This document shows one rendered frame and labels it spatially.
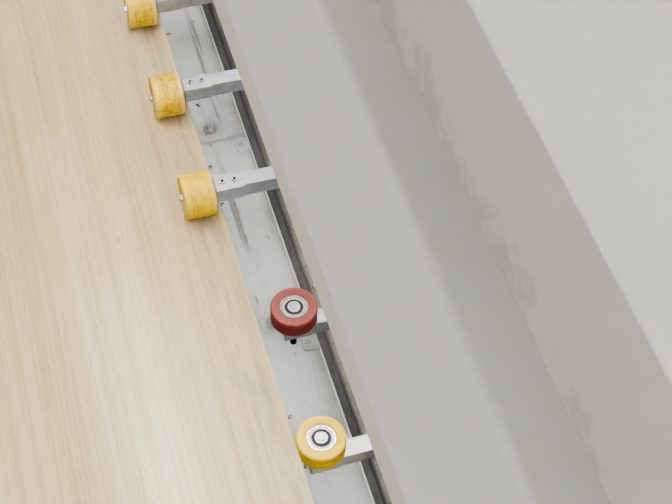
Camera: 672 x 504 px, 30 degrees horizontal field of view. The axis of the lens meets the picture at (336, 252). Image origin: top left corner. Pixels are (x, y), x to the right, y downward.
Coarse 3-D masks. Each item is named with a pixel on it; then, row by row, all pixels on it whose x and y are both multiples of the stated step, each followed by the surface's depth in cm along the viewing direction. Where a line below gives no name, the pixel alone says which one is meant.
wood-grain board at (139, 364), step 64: (0, 0) 254; (64, 0) 254; (0, 64) 243; (64, 64) 243; (128, 64) 244; (0, 128) 233; (64, 128) 233; (128, 128) 234; (192, 128) 235; (0, 192) 224; (64, 192) 224; (128, 192) 225; (0, 256) 215; (64, 256) 216; (128, 256) 216; (192, 256) 217; (0, 320) 207; (64, 320) 208; (128, 320) 208; (192, 320) 209; (256, 320) 209; (0, 384) 200; (64, 384) 201; (128, 384) 201; (192, 384) 201; (256, 384) 202; (0, 448) 193; (64, 448) 194; (128, 448) 194; (192, 448) 195; (256, 448) 195
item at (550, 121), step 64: (384, 0) 34; (448, 0) 29; (512, 0) 28; (576, 0) 28; (640, 0) 28; (448, 64) 30; (512, 64) 26; (576, 64) 27; (640, 64) 27; (448, 128) 31; (512, 128) 27; (576, 128) 25; (640, 128) 26; (512, 192) 27; (576, 192) 24; (640, 192) 24; (512, 256) 28; (576, 256) 25; (640, 256) 24; (576, 320) 25; (640, 320) 23; (576, 384) 26; (640, 384) 23; (640, 448) 24
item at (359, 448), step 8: (352, 440) 202; (360, 440) 202; (368, 440) 202; (352, 448) 201; (360, 448) 201; (368, 448) 201; (344, 456) 200; (352, 456) 201; (360, 456) 202; (368, 456) 203; (344, 464) 202; (312, 472) 201
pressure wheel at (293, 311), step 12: (288, 288) 213; (300, 288) 213; (276, 300) 211; (288, 300) 212; (300, 300) 212; (312, 300) 211; (276, 312) 210; (288, 312) 210; (300, 312) 210; (312, 312) 210; (276, 324) 210; (288, 324) 208; (300, 324) 208; (312, 324) 211
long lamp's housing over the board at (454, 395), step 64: (256, 0) 42; (320, 0) 39; (256, 64) 42; (320, 64) 39; (384, 64) 38; (320, 128) 38; (384, 128) 36; (320, 192) 38; (384, 192) 35; (448, 192) 35; (320, 256) 37; (384, 256) 35; (448, 256) 33; (384, 320) 35; (448, 320) 32; (512, 320) 32; (384, 384) 34; (448, 384) 32; (512, 384) 31; (384, 448) 34; (448, 448) 32; (512, 448) 30; (576, 448) 30
